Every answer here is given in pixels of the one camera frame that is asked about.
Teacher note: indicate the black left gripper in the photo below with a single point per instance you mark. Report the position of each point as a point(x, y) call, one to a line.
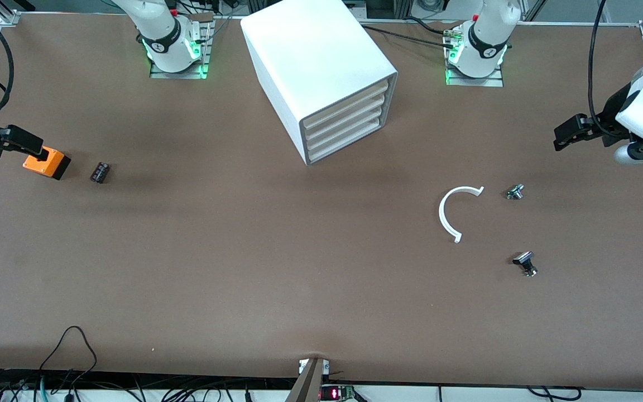
point(610, 117)

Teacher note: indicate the orange button enclosure box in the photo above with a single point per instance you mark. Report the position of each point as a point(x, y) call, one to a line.
point(48, 163)

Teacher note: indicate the white drawer cabinet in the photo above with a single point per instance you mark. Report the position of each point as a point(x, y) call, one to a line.
point(310, 61)

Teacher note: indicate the small black contact block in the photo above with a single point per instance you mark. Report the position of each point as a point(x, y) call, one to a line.
point(100, 172)

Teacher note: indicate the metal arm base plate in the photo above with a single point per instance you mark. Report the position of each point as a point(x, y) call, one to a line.
point(207, 44)
point(497, 81)

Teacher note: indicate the black knob with metal base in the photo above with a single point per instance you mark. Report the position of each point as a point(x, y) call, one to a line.
point(524, 259)

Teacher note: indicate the small silver metal fitting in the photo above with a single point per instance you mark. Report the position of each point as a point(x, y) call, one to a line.
point(515, 192)

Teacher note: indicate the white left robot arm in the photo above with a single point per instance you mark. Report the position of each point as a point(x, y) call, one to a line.
point(486, 39)

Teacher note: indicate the device with red display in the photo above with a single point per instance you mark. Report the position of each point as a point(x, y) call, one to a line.
point(335, 393)

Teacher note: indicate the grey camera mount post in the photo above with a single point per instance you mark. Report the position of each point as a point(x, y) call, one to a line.
point(307, 382)

